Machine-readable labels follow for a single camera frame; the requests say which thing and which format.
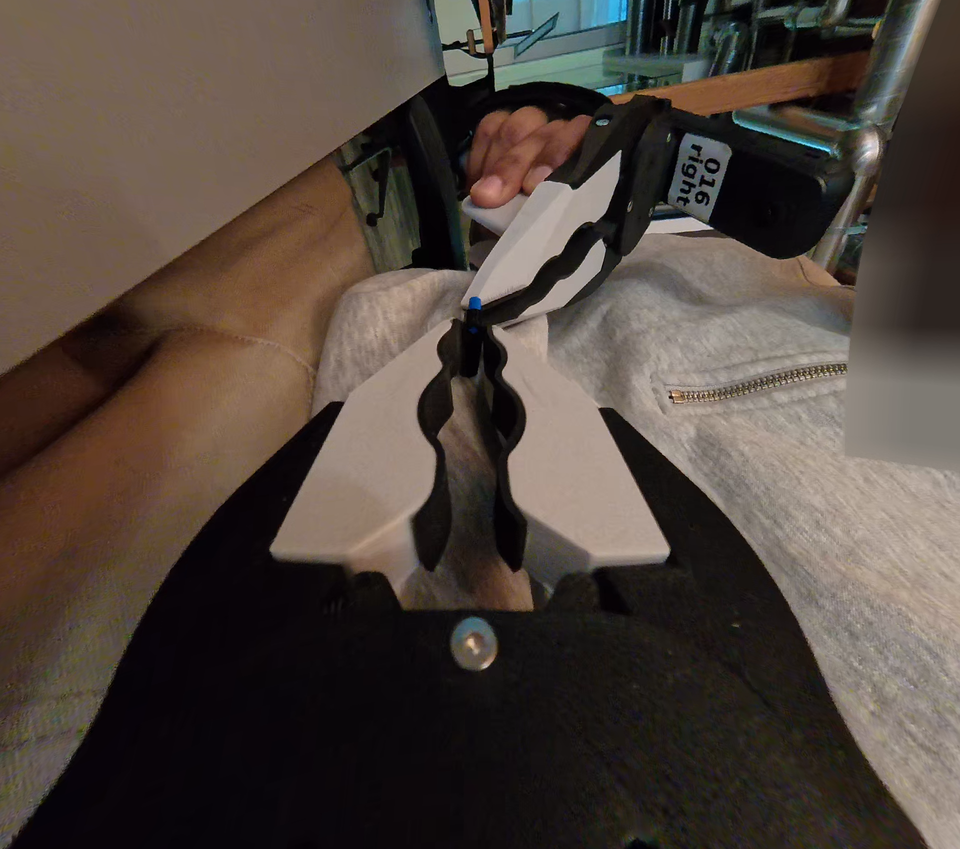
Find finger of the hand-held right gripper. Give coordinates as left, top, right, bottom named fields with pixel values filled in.
left=480, top=237, right=624, bottom=331
left=463, top=151, right=627, bottom=321

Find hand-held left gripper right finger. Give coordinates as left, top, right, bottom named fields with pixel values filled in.
left=478, top=322, right=672, bottom=606

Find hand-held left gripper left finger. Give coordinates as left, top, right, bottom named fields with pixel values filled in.
left=268, top=320, right=466, bottom=610

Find black lego connector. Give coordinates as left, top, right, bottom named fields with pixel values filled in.
left=459, top=312, right=487, bottom=379

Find person's right hand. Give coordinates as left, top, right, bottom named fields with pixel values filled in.
left=466, top=108, right=595, bottom=211

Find wooden beam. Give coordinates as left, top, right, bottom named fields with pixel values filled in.
left=618, top=50, right=875, bottom=115

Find black office chair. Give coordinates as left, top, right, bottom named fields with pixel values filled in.
left=337, top=91, right=474, bottom=273

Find grey zip hoodie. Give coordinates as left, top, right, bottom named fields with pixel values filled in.
left=0, top=230, right=960, bottom=849

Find tan trousers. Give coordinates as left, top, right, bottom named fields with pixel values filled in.
left=0, top=155, right=376, bottom=738

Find metal pipe frame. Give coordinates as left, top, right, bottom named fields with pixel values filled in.
left=731, top=0, right=950, bottom=273

